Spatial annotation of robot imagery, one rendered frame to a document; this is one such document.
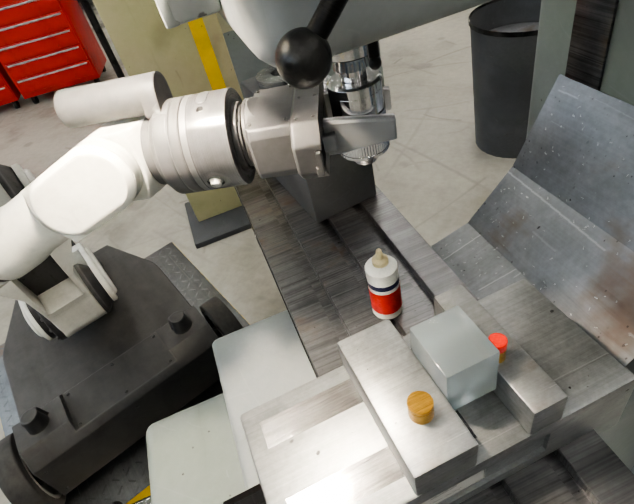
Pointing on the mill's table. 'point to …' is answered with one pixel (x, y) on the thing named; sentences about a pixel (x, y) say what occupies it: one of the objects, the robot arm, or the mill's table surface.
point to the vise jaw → (387, 354)
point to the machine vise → (576, 405)
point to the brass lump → (420, 407)
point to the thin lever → (374, 56)
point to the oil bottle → (384, 285)
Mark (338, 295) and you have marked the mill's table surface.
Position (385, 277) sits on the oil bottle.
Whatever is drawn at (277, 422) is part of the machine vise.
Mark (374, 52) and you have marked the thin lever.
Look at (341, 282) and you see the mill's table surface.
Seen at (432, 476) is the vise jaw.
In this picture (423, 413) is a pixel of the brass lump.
